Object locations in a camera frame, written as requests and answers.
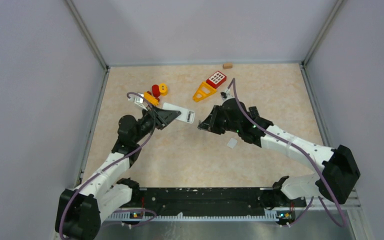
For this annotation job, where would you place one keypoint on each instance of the small wooden block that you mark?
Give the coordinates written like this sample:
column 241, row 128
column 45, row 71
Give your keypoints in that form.
column 227, row 65

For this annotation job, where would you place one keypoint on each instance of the red toy block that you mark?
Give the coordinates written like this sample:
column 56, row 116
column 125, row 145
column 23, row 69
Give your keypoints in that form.
column 216, row 79

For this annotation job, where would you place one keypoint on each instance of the yellow triangle toy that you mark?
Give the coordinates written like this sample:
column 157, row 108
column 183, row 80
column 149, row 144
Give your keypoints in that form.
column 204, row 91

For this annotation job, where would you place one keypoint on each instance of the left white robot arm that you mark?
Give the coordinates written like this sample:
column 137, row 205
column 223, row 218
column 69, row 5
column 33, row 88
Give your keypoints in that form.
column 82, row 210

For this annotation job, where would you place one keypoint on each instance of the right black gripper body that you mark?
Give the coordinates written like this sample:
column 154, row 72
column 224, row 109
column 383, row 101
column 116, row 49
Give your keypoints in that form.
column 221, row 123

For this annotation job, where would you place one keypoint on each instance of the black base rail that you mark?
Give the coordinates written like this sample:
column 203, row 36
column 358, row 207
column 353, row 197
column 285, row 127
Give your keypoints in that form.
column 214, row 204

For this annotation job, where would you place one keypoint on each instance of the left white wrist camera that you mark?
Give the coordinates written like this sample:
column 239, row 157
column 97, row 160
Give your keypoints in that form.
column 139, row 101

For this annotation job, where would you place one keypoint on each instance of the yellow ring toy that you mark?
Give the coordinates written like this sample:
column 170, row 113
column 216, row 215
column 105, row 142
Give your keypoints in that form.
column 163, row 89

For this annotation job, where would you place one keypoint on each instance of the white remote control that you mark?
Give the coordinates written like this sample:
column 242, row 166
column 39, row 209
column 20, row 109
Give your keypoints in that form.
column 186, row 115

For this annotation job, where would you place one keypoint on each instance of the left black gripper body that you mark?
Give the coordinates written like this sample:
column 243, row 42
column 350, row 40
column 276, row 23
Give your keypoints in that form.
column 148, row 122

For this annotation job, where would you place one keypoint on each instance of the red cylinder toy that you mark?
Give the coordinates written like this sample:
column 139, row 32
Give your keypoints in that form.
column 155, row 89

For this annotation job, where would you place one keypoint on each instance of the white battery cover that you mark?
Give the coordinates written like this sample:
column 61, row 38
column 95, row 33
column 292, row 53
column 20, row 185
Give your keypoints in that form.
column 232, row 143

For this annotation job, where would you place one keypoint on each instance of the orange toy piece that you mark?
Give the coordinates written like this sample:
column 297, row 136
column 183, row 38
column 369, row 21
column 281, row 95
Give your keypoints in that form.
column 151, row 99

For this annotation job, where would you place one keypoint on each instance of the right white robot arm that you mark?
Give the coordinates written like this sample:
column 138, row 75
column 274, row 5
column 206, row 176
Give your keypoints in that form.
column 335, row 169

